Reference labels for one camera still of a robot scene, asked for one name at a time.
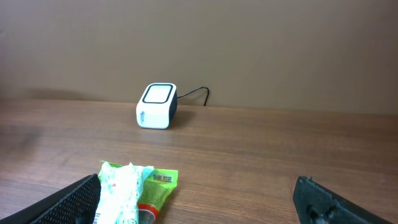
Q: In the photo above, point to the white barcode scanner box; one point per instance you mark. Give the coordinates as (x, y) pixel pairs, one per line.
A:
(157, 106)

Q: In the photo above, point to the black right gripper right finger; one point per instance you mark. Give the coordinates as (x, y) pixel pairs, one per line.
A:
(316, 204)

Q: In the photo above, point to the green snack bag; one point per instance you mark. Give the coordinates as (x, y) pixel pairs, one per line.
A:
(157, 187)

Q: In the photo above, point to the teal white tissue pack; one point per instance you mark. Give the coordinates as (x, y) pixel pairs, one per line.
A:
(121, 188)

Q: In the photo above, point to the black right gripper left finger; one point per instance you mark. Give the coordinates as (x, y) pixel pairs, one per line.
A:
(75, 204)

